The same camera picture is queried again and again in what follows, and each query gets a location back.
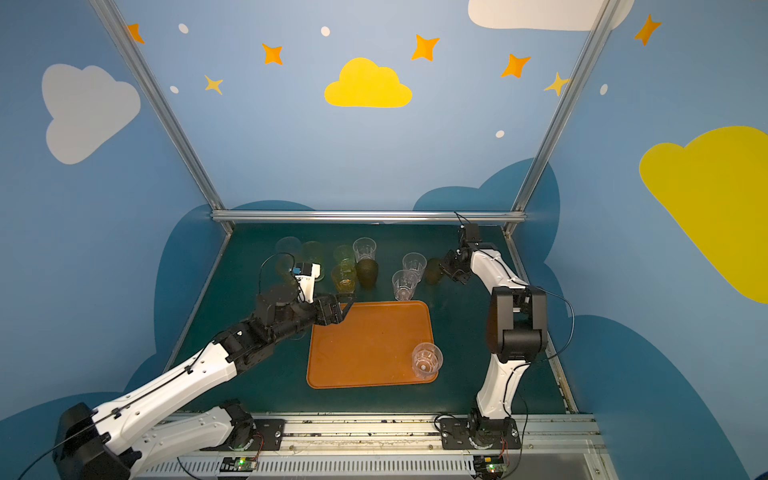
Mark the small olive textured cup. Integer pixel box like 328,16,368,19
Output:
423,258,444,285

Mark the clear faceted glass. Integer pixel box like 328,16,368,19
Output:
392,269,419,301
411,342,444,380
352,237,377,262
402,252,427,279

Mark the orange plastic tray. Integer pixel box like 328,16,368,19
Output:
306,301,439,390

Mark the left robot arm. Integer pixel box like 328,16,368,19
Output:
52,285,354,479

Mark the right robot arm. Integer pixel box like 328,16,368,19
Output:
440,244,548,420

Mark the short yellow glass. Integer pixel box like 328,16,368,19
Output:
331,264,357,294

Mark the dark olive textured cup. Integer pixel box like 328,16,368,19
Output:
356,258,379,290

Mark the short green glass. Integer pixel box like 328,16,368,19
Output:
333,244,356,268

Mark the tall amber glass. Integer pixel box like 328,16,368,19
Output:
275,255,298,288

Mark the tall green glass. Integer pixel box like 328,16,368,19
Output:
302,241,325,282

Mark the clear faceted glass back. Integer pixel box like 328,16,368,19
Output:
352,237,377,262

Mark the tall clear bluish glass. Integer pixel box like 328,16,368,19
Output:
275,236,303,273

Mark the left controller board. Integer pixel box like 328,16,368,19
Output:
219,456,259,473

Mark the controller board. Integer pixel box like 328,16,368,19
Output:
219,456,259,473
472,456,508,480

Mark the right controller board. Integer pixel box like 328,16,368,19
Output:
472,456,508,480

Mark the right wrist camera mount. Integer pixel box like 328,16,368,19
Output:
459,223,483,249

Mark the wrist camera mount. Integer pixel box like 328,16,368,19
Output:
459,223,483,249
291,262,321,303

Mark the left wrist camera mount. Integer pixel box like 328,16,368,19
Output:
291,262,321,303

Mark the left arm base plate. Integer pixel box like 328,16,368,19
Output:
204,418,286,452

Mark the aluminium rear frame bar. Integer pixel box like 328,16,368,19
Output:
211,210,526,224

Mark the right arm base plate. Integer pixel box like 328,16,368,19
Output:
436,417,522,450

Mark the front aluminium rail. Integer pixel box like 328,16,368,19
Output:
133,414,618,479

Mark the aluminium right frame post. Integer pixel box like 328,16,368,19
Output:
504,0,622,240

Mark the aluminium frame post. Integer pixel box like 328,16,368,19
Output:
89,0,225,213
504,0,622,240

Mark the aluminium left frame post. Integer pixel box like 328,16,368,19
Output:
89,0,225,213

